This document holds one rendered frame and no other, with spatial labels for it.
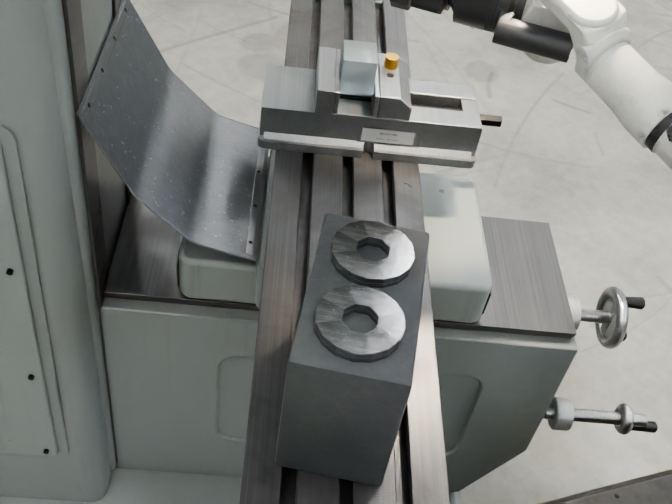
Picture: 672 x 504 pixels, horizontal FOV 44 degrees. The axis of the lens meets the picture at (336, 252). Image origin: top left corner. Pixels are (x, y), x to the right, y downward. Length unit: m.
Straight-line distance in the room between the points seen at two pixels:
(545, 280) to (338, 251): 0.69
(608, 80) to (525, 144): 2.04
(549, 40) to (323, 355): 0.49
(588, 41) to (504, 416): 0.78
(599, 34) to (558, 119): 2.22
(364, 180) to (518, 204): 1.54
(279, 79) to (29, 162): 0.43
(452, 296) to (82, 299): 0.57
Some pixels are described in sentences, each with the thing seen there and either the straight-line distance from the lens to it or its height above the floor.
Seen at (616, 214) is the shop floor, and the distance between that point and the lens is 2.91.
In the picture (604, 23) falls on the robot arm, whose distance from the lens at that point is 1.05.
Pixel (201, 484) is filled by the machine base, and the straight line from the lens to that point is 1.75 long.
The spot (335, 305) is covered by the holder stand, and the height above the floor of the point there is 1.11.
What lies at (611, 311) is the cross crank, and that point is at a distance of 1.63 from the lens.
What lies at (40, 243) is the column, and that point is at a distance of 1.24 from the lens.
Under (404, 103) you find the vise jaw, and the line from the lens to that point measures 1.29.
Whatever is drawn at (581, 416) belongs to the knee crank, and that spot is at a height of 0.50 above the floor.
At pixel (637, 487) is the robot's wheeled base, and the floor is 0.59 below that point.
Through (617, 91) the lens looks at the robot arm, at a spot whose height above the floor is 1.22.
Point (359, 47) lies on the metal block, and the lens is 1.32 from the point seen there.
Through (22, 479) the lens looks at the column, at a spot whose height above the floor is 0.25.
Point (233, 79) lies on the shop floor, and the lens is 3.12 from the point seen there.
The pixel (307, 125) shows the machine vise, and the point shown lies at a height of 0.95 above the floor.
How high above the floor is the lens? 1.72
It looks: 44 degrees down
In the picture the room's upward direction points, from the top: 10 degrees clockwise
